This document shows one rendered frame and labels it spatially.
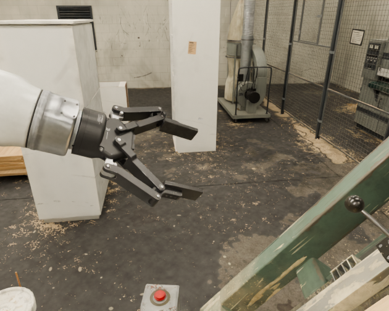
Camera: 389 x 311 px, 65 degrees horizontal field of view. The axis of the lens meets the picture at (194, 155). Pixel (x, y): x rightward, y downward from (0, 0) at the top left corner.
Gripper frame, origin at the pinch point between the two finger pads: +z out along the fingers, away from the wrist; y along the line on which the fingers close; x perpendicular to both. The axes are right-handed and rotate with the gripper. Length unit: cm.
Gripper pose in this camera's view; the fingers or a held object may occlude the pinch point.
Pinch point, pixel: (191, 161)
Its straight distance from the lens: 55.7
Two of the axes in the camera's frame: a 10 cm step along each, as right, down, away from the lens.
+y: -0.6, -7.9, 6.1
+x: -4.7, 5.6, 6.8
